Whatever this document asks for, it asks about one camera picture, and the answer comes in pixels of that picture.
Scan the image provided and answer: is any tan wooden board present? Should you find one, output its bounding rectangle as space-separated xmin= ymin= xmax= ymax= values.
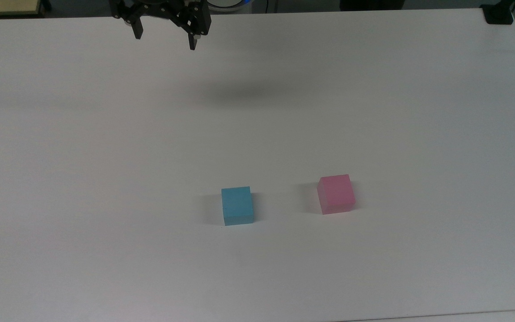
xmin=0 ymin=0 xmax=46 ymax=17

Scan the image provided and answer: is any white round object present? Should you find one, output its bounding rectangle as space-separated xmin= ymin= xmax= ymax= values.
xmin=206 ymin=0 xmax=252 ymax=10

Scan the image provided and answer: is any black table clamp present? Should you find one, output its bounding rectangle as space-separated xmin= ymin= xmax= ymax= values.
xmin=480 ymin=1 xmax=515 ymax=25

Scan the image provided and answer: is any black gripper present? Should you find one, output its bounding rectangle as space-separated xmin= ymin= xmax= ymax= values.
xmin=109 ymin=0 xmax=212 ymax=51

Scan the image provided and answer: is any blue cube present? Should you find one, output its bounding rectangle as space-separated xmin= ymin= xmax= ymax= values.
xmin=221 ymin=186 xmax=255 ymax=226

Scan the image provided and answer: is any pink cube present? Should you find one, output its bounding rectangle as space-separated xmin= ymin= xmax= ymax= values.
xmin=317 ymin=174 xmax=356 ymax=215

